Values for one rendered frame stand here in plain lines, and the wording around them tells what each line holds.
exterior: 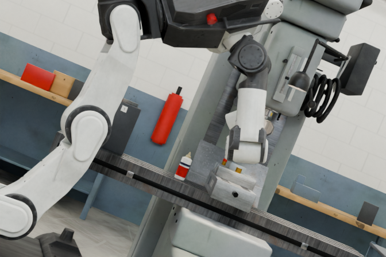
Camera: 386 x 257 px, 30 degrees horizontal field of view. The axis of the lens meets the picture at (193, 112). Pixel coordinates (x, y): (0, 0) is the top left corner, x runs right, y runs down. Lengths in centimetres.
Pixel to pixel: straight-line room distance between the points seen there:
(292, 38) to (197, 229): 78
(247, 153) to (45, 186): 63
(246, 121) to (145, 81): 473
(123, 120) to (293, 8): 75
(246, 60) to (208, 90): 90
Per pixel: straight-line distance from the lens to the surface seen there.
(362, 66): 304
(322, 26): 268
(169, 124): 678
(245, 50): 222
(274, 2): 239
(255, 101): 224
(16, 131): 702
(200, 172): 304
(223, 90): 310
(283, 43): 268
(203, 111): 309
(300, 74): 251
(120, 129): 269
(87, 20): 698
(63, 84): 646
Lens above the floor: 117
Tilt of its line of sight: level
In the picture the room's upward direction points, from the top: 23 degrees clockwise
